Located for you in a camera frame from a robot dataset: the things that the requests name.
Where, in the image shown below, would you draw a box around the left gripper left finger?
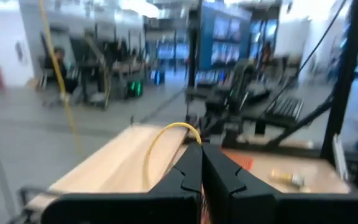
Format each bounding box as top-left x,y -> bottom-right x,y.
41,142 -> 203,224

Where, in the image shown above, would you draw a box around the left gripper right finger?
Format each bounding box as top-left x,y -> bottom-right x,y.
202,143 -> 358,224

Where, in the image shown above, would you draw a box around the yellow crayon box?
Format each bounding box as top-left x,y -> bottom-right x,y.
268,169 -> 307,189

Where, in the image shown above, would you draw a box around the yellow rubber band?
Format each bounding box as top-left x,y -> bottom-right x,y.
141,121 -> 203,191

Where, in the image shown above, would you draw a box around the orange slotted plastic basket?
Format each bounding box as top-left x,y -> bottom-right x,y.
221,148 -> 254,171

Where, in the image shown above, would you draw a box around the black computer keyboard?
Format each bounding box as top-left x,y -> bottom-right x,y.
270,96 -> 304,121

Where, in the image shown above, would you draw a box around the computer tower green lights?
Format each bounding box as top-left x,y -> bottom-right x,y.
126,80 -> 144,99

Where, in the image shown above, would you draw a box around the seated person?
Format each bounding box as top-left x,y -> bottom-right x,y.
44,46 -> 78,94

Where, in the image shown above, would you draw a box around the silver metal bracket strip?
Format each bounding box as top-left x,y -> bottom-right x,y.
332,133 -> 349,181

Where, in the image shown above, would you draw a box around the yellow hanging cable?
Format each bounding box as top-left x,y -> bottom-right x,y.
38,0 -> 82,155

